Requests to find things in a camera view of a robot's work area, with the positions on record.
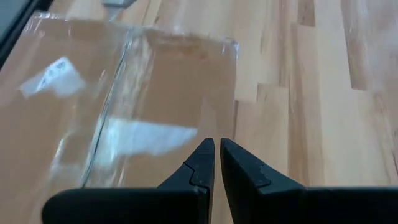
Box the brown taped cardboard box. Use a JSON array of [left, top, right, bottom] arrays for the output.
[[0, 11, 241, 224]]

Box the black aluminium table frame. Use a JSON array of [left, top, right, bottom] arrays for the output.
[[0, 0, 53, 69]]

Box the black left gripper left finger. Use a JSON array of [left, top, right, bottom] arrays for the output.
[[41, 138, 216, 224]]

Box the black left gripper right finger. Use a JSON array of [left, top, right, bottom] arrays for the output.
[[220, 138, 398, 224]]

